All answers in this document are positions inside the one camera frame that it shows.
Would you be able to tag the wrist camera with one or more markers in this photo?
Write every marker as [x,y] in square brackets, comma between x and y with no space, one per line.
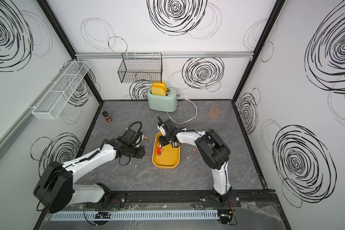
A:
[131,137]
[166,128]

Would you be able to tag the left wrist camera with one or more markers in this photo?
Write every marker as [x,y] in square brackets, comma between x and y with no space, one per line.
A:
[131,137]

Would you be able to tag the clear red key tag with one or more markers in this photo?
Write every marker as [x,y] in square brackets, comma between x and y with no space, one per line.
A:
[194,150]

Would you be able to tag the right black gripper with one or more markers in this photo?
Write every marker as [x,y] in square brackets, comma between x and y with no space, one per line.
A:
[162,142]

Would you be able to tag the yellow plastic storage box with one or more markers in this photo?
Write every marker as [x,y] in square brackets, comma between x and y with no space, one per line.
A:
[169,158]

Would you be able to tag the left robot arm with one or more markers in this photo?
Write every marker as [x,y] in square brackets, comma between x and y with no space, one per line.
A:
[57,187]

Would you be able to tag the mint green toaster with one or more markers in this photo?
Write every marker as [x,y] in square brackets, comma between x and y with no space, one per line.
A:
[166,103]

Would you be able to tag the pile of tagged keys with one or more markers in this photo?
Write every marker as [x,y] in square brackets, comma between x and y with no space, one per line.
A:
[159,150]

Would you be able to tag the black wire wall basket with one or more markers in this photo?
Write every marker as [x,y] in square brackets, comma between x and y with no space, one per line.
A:
[141,66]

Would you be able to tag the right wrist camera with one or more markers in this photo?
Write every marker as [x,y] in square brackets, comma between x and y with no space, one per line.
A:
[166,128]

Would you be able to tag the white wire wall shelf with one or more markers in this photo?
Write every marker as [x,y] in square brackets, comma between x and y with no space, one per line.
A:
[69,88]

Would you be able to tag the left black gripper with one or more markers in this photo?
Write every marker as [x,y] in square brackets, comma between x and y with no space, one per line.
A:
[141,153]

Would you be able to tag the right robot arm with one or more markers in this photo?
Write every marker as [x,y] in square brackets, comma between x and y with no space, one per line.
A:
[213,150]

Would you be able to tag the white slotted cable duct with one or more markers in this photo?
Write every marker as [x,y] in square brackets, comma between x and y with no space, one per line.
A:
[135,215]

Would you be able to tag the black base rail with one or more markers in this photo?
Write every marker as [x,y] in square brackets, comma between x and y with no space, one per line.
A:
[120,199]

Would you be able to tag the yellow toast slice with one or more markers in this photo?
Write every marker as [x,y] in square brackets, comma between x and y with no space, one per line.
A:
[159,88]

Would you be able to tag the brown spice jar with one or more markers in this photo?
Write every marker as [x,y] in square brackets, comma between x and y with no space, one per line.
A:
[107,117]

